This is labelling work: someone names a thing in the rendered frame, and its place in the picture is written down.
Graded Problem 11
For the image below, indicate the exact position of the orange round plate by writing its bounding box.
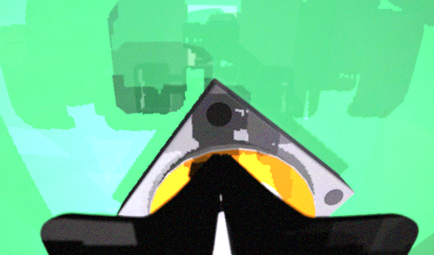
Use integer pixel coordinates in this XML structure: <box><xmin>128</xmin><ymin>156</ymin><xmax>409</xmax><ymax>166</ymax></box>
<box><xmin>150</xmin><ymin>144</ymin><xmax>316</xmax><ymax>217</ymax></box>

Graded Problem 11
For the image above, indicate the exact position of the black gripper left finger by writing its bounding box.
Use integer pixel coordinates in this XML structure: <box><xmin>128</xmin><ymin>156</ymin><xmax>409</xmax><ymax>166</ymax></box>
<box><xmin>40</xmin><ymin>154</ymin><xmax>222</xmax><ymax>255</ymax></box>

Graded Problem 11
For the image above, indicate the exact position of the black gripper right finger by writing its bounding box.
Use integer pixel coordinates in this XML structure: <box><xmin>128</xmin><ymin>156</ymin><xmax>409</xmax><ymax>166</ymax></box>
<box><xmin>221</xmin><ymin>154</ymin><xmax>420</xmax><ymax>255</ymax></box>

